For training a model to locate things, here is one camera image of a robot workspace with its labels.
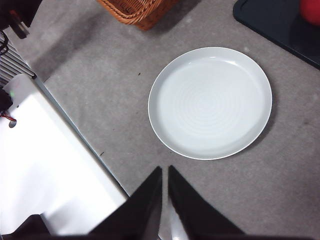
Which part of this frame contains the red tomato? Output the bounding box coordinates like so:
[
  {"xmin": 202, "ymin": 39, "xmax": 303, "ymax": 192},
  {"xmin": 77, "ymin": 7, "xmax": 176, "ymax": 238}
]
[{"xmin": 299, "ymin": 0, "xmax": 320, "ymax": 26}]

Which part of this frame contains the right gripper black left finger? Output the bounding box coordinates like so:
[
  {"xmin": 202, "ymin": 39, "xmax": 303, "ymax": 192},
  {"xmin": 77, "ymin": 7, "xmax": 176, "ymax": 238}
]
[{"xmin": 89, "ymin": 166, "xmax": 163, "ymax": 240}]

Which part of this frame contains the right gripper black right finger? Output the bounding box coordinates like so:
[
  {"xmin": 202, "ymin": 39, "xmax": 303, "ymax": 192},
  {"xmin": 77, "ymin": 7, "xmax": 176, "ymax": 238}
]
[{"xmin": 167, "ymin": 164, "xmax": 247, "ymax": 237}]

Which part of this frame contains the black rectangular tray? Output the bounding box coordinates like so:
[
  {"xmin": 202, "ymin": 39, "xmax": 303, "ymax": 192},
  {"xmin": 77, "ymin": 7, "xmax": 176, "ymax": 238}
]
[{"xmin": 232, "ymin": 0, "xmax": 320, "ymax": 71}]

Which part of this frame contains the pale grey round plate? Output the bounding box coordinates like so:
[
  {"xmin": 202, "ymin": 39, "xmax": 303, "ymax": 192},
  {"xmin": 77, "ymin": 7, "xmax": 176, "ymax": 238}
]
[{"xmin": 147, "ymin": 46, "xmax": 273, "ymax": 161}]

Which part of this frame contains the grey ribbed grille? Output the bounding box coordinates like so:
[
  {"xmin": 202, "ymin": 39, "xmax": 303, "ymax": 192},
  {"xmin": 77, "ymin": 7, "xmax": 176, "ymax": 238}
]
[{"xmin": 0, "ymin": 32, "xmax": 37, "ymax": 86}]

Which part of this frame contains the brown wicker basket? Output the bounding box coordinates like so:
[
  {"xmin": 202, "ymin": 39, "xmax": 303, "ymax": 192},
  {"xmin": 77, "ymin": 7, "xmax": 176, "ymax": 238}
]
[{"xmin": 96, "ymin": 0, "xmax": 181, "ymax": 31}]

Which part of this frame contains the red wire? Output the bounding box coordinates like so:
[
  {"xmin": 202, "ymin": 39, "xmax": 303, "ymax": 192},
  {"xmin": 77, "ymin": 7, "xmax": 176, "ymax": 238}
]
[{"xmin": 0, "ymin": 111, "xmax": 18, "ymax": 129}]

